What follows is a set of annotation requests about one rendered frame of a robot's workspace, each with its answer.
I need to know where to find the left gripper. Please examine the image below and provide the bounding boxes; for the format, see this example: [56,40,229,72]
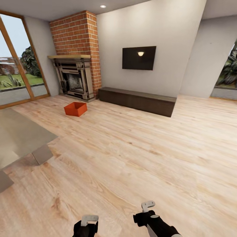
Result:
[74,221,98,237]

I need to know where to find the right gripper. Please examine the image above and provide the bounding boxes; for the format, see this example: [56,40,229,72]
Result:
[133,210,156,227]

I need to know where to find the storage box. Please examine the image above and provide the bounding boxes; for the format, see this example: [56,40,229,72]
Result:
[64,102,87,117]

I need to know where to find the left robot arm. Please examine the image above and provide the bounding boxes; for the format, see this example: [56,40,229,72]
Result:
[72,214,99,237]

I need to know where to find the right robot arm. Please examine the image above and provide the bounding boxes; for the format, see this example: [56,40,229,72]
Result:
[133,200,183,237]

